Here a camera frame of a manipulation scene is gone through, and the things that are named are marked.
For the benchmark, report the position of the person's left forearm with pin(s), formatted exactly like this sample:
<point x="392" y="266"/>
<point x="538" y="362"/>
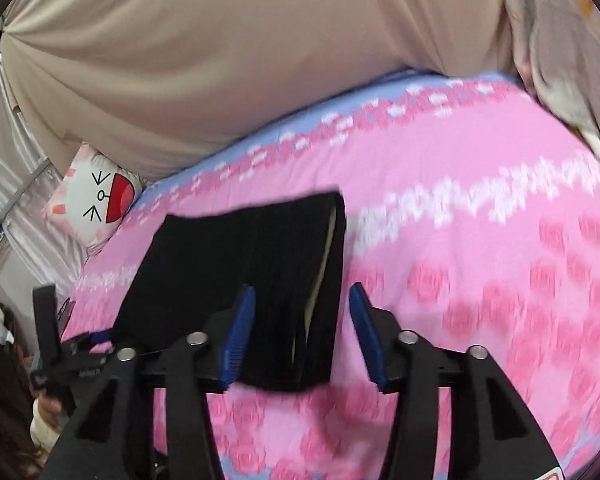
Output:
<point x="45" y="427"/>

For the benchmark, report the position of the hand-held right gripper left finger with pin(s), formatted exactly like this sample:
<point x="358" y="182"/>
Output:
<point x="237" y="340"/>

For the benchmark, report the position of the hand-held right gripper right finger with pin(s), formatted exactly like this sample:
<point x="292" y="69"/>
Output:
<point x="367" y="340"/>

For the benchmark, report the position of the metal bed rail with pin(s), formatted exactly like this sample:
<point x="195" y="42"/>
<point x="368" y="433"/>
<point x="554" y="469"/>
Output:
<point x="22" y="187"/>

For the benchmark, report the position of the pink rose print bedsheet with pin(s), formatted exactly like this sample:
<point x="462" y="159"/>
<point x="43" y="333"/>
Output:
<point x="455" y="260"/>

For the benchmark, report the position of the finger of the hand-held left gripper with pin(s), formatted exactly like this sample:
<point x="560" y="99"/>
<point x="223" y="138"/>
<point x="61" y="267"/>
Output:
<point x="45" y="310"/>

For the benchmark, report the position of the dark smartphone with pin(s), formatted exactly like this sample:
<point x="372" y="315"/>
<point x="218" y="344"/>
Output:
<point x="66" y="312"/>

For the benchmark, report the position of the brown furry cloth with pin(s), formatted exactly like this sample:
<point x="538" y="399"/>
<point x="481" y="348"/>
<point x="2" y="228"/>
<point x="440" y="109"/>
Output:
<point x="15" y="385"/>

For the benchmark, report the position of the cat face pillow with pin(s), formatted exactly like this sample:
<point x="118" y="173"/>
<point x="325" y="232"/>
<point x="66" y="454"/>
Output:
<point x="90" y="195"/>

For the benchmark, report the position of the pale floral quilt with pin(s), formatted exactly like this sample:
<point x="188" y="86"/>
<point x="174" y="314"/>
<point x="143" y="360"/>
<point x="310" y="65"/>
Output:
<point x="555" y="50"/>

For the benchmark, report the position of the black pants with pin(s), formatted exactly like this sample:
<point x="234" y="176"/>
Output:
<point x="205" y="270"/>

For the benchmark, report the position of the silver satin curtain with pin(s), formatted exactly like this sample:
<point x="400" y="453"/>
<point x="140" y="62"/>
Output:
<point x="25" y="125"/>

